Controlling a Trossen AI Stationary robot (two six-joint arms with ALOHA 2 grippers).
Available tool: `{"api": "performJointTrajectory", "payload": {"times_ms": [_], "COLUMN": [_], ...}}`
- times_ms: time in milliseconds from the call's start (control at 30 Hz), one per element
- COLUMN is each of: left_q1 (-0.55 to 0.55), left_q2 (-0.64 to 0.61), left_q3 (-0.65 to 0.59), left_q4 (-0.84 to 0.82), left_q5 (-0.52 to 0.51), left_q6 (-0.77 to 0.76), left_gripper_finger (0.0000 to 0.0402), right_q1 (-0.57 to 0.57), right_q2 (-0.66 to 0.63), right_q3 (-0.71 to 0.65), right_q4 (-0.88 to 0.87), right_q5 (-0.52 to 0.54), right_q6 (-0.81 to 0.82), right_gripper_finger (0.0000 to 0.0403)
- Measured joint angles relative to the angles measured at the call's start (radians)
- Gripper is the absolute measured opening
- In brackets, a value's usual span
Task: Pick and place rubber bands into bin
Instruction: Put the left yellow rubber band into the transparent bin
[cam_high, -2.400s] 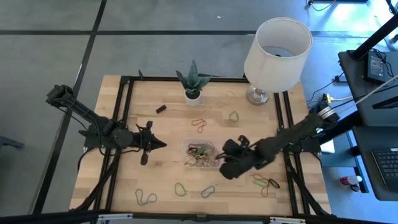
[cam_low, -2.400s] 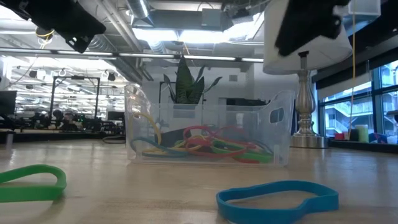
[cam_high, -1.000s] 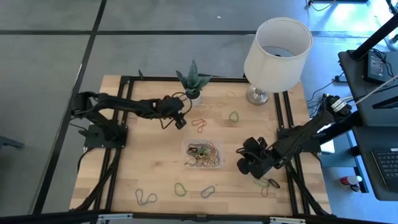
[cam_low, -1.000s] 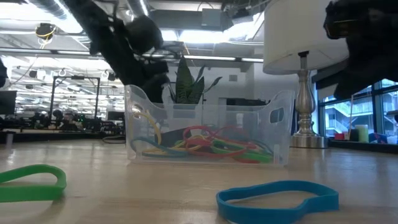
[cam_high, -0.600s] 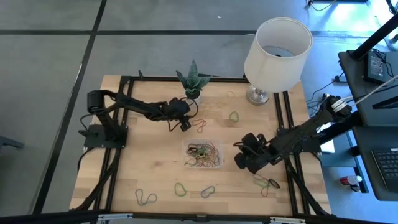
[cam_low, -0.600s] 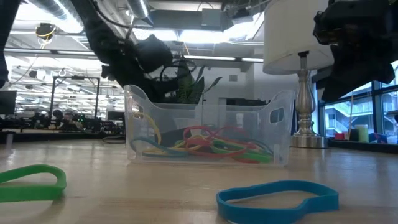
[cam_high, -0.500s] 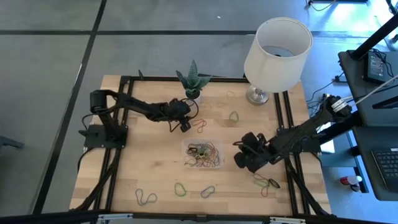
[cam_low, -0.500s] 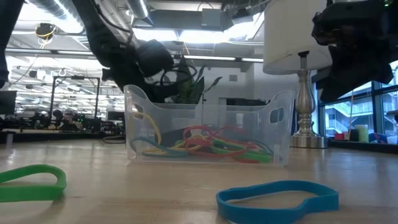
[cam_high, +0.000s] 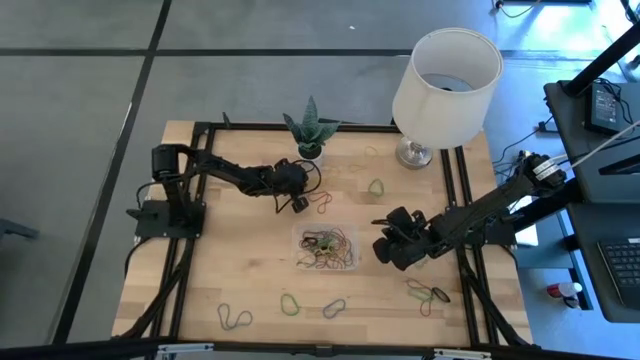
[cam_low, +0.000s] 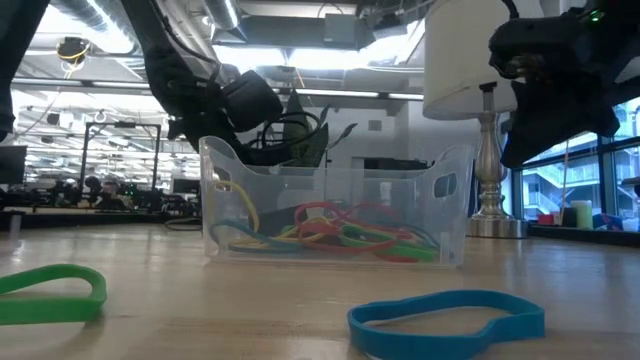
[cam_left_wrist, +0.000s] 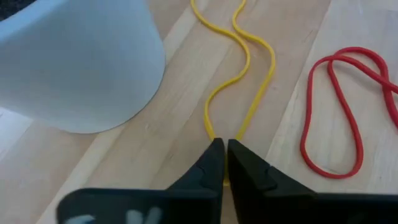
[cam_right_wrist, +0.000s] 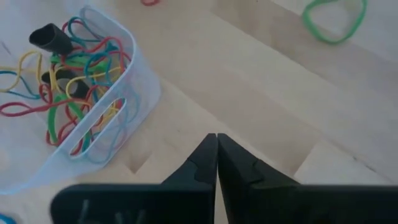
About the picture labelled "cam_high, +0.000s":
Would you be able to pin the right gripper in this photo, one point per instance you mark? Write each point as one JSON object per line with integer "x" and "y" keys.
{"x": 415, "y": 230}

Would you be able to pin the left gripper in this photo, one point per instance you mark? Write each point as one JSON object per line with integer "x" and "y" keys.
{"x": 290, "y": 177}

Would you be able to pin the yellow-green rubber band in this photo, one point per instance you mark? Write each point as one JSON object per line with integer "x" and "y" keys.
{"x": 415, "y": 294}

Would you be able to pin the orange rubber band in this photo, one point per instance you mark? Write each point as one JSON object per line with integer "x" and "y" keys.
{"x": 330, "y": 196}

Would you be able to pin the black thin rubber band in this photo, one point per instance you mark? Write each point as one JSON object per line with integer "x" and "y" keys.
{"x": 434, "y": 291}

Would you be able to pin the red thin rubber band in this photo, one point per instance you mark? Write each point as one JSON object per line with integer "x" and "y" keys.
{"x": 429, "y": 307}

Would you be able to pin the green small rubber band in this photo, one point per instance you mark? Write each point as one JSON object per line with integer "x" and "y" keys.
{"x": 370, "y": 190}

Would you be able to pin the yellow thin rubber band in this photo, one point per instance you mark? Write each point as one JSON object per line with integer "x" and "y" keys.
{"x": 372, "y": 150}

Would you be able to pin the green wide rubber band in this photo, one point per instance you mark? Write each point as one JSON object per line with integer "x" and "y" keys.
{"x": 281, "y": 303}

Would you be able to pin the teal long rubber band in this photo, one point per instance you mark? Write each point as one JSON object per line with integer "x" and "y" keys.
{"x": 220, "y": 317}

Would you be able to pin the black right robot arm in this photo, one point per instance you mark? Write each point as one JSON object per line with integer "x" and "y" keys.
{"x": 480, "y": 210}

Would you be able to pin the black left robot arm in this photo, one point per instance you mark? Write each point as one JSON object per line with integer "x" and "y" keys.
{"x": 225, "y": 170}

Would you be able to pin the clear plastic bin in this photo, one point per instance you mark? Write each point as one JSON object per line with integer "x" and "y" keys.
{"x": 297, "y": 227}

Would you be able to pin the snake plant white pot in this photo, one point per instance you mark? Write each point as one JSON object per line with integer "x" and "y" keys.
{"x": 310, "y": 132}

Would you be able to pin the white box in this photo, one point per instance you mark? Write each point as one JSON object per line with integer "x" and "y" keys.
{"x": 527, "y": 235}

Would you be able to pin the white shade silver lamp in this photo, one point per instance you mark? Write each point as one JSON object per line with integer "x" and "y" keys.
{"x": 440, "y": 115}

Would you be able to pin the black diagonal support beam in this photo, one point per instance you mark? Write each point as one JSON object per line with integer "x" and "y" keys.
{"x": 545, "y": 207}

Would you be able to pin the white red spray bottle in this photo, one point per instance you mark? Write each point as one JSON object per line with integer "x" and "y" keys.
{"x": 565, "y": 290}

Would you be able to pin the small black floor object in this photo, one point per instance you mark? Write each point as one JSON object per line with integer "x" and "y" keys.
{"x": 571, "y": 302}

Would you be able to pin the black keyboard desk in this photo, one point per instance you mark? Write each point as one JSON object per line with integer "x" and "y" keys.
{"x": 582, "y": 260}

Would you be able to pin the black keyboard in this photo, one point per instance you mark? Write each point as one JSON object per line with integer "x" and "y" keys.
{"x": 625, "y": 272}

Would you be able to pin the black power supply unit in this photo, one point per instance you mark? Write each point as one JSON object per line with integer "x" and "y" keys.
{"x": 602, "y": 107}

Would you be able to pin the black horizontal crossbar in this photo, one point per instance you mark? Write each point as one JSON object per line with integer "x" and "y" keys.
{"x": 75, "y": 350}

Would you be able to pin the black stand pole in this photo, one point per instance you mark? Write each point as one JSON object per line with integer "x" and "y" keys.
{"x": 600, "y": 62}

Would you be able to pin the silver metal bracket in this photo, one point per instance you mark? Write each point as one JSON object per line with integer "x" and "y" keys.
{"x": 185, "y": 348}
{"x": 462, "y": 354}

